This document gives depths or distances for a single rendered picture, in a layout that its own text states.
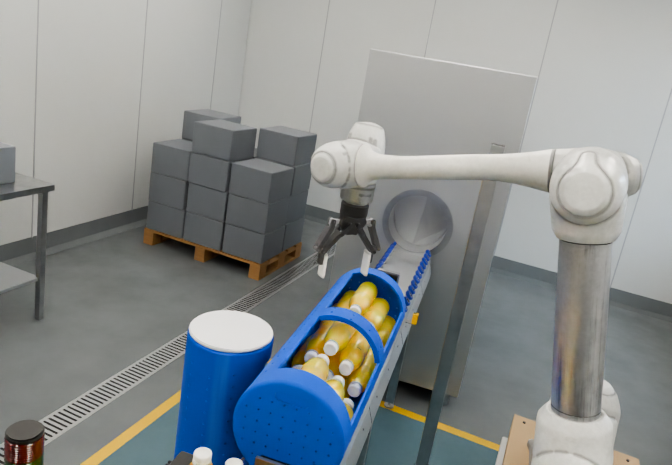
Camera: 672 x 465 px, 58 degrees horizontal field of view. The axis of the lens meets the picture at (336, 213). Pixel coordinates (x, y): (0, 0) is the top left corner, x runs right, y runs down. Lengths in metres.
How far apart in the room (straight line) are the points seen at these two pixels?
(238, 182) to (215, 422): 3.16
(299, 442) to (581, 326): 0.69
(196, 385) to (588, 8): 5.16
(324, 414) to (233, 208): 3.74
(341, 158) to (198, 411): 1.06
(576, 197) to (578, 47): 5.10
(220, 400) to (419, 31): 5.05
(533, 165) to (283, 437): 0.86
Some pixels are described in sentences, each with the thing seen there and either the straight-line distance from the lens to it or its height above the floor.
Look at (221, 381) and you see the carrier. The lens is 2.00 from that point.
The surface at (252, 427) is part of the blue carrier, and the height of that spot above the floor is 1.08.
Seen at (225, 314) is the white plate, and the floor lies 1.04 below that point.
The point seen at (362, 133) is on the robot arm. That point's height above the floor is 1.79.
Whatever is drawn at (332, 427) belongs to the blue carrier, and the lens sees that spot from 1.47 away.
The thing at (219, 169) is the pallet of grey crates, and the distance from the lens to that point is 5.07.
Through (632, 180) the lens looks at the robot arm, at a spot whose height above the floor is 1.83.
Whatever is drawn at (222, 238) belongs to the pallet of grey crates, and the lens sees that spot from 5.21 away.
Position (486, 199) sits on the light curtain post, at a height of 1.46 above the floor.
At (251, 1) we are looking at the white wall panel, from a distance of 7.26.
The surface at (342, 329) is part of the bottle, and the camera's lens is 1.81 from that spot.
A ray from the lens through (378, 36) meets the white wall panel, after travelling 6.60.
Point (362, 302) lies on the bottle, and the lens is 2.03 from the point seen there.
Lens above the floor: 2.00
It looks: 16 degrees down
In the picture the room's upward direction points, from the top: 10 degrees clockwise
